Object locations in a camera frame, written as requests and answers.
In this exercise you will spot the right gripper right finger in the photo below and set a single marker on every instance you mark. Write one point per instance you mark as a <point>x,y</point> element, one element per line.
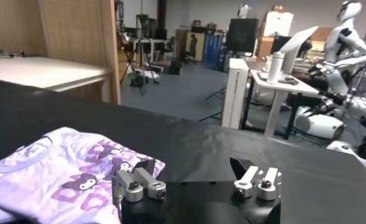
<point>252,179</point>

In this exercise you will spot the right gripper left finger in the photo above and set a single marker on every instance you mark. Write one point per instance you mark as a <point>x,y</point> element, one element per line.
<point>140,185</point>

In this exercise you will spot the lavender t-shirt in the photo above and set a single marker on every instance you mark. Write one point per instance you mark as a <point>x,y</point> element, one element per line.
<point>48,182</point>

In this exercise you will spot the large black table cover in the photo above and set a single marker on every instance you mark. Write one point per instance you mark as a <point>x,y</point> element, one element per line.
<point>185,146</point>

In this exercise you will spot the white standing desk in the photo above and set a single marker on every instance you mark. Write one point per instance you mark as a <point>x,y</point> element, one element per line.
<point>277,91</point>

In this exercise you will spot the grey laptop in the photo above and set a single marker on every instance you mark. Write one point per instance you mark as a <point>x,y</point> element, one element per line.
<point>262,76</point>

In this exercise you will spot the small black device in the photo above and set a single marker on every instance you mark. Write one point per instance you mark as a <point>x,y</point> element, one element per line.
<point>289,81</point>

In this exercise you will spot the white bottle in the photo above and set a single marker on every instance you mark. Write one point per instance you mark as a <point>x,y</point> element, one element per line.
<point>275,68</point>

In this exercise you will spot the black tripod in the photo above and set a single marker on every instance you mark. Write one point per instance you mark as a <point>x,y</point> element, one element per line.
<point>141,54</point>

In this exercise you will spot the white curved panel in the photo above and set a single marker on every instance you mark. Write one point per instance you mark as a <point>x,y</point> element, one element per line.
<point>298,45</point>

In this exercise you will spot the black monitor on stand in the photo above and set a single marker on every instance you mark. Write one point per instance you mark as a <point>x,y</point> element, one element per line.
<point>242,35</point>

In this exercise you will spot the white table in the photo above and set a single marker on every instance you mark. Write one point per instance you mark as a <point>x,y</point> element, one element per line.
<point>42,71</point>

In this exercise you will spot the white humanoid robot with base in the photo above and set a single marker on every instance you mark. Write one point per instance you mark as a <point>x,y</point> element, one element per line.
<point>347,45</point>

